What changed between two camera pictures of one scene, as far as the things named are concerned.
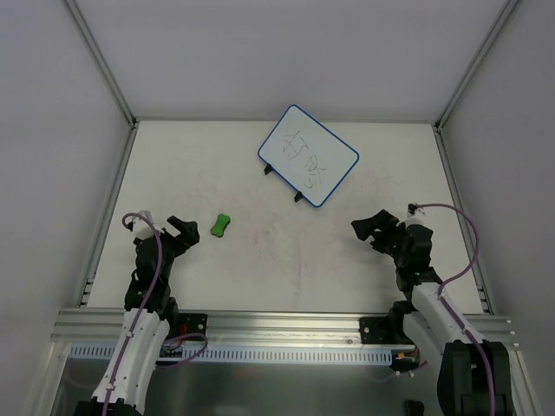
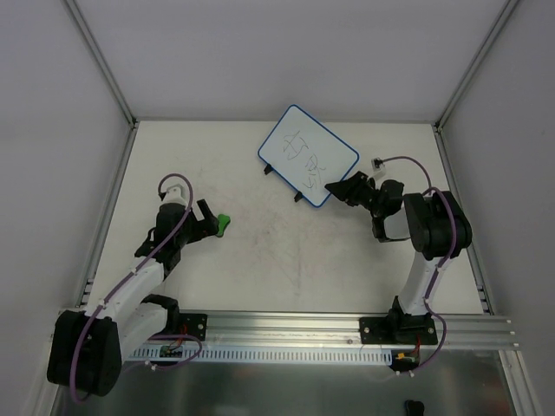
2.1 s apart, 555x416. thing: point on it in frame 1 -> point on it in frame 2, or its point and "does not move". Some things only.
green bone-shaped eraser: x=221 y=223 does not move
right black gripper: x=381 y=234 -> x=360 y=191
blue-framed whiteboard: x=309 y=156 does not move
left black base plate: x=192 y=323 does not move
